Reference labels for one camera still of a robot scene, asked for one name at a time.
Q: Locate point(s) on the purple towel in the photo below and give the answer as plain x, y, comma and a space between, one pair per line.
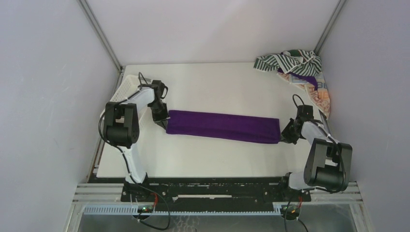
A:
252, 129

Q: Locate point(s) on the right controller board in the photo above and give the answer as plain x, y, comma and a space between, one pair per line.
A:
290, 213

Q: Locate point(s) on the controller board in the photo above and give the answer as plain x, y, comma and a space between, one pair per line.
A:
290, 213
145, 209

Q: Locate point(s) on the white plastic basket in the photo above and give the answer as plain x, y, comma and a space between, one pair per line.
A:
130, 85

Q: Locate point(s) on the aluminium corner post right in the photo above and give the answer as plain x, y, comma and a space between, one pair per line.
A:
329, 26

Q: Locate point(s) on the aluminium corner post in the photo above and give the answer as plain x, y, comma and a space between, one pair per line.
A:
329, 26
92, 19

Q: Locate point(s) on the aluminium corner post left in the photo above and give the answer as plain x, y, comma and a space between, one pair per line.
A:
92, 19

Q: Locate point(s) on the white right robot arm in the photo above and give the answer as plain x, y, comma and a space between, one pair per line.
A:
329, 161

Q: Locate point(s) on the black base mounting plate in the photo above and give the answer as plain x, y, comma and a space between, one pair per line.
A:
213, 194

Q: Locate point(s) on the white slotted cable duct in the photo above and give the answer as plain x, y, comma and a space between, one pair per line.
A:
129, 210

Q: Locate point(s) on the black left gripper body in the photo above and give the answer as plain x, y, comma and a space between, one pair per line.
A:
159, 112

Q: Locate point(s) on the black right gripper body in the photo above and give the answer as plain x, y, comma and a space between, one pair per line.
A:
291, 130

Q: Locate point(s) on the cream bear print towel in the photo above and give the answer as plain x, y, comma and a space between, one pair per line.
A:
319, 97

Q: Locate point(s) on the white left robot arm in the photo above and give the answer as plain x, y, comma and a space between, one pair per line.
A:
119, 123

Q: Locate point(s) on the left controller board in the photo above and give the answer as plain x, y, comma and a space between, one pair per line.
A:
145, 209

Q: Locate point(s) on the green white striped towel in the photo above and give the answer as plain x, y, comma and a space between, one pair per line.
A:
299, 62

